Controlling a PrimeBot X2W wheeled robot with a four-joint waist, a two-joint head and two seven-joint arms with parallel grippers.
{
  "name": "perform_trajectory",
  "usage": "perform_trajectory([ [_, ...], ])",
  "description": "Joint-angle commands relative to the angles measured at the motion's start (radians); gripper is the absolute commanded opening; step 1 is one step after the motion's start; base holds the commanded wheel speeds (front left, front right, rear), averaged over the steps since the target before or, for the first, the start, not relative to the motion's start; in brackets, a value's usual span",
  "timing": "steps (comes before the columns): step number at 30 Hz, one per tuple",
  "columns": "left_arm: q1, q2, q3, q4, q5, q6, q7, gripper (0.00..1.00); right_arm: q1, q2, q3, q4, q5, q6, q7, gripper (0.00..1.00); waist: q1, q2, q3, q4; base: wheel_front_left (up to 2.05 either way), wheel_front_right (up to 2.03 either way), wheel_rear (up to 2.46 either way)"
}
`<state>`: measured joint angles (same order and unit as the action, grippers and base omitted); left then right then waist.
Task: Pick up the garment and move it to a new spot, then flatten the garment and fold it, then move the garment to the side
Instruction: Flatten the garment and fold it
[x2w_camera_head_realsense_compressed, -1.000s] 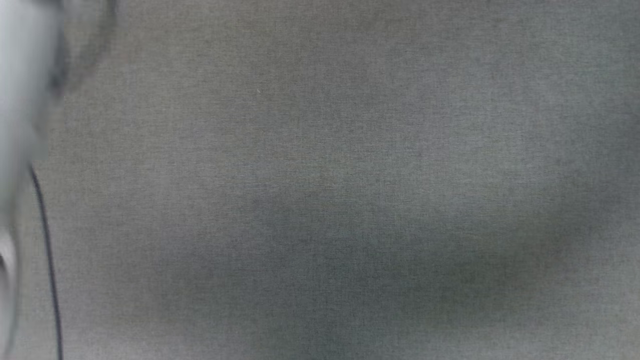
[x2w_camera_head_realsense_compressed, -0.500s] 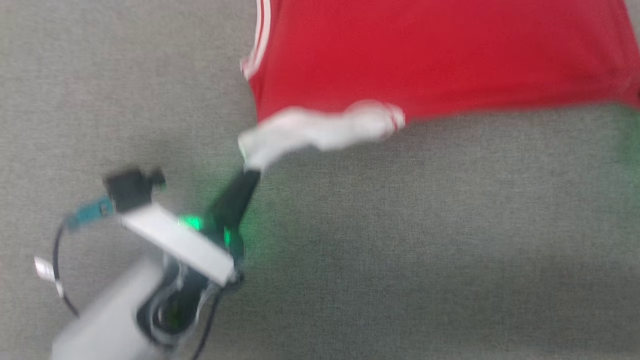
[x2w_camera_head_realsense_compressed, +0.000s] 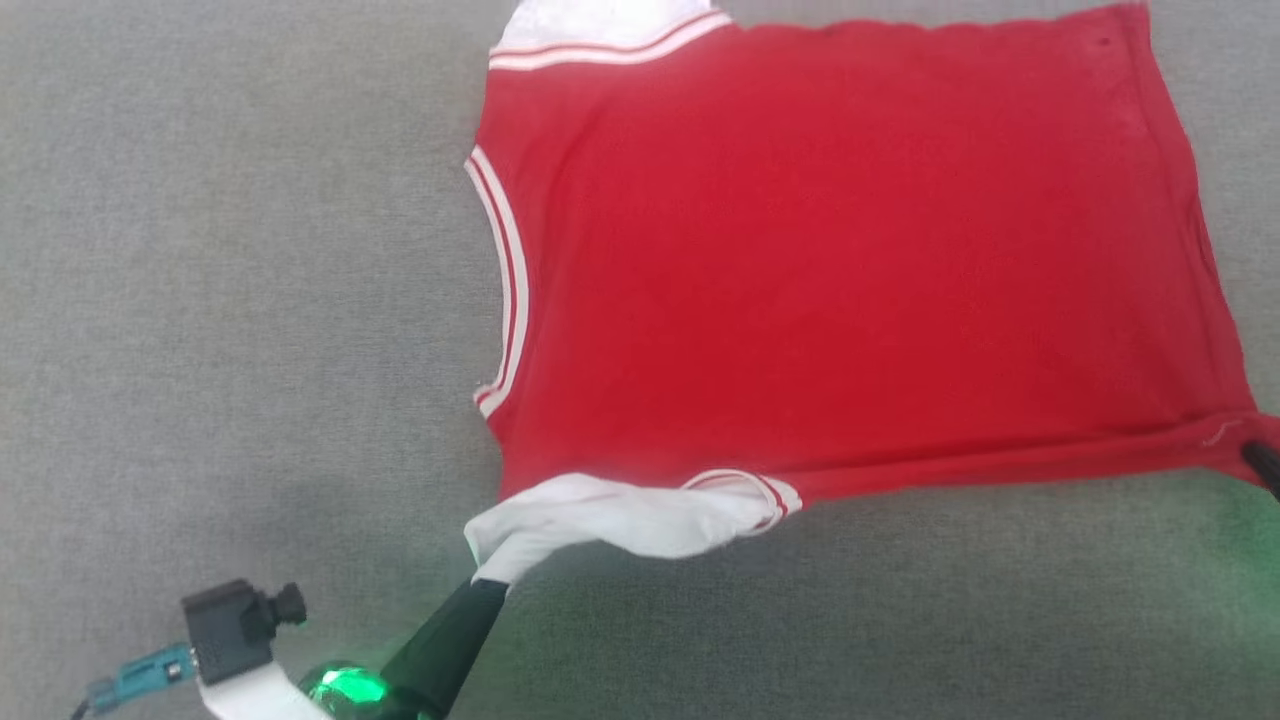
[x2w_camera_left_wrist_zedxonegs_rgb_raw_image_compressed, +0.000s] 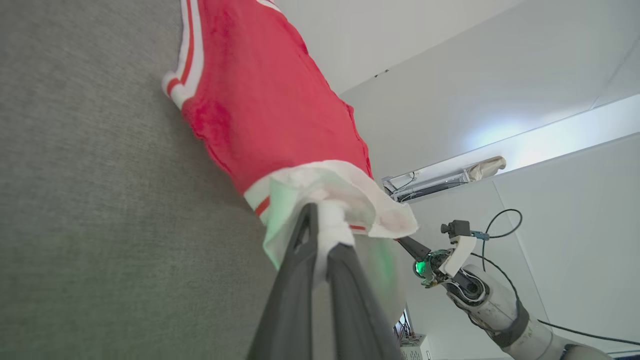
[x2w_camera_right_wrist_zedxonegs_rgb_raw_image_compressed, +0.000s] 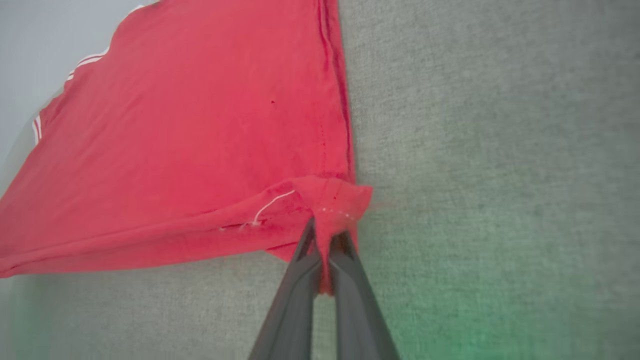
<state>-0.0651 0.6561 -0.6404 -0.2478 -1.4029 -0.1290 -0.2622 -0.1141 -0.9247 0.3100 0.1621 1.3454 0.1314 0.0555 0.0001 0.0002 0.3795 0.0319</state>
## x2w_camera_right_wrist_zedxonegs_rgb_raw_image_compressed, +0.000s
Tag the red shirt with white stripes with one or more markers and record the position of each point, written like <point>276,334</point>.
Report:
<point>200,125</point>

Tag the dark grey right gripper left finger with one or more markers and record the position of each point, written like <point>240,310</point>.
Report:
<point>292,305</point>

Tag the grey fabric sofa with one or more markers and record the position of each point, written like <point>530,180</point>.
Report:
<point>500,175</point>

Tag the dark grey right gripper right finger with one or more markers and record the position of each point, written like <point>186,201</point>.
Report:
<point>357,310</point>

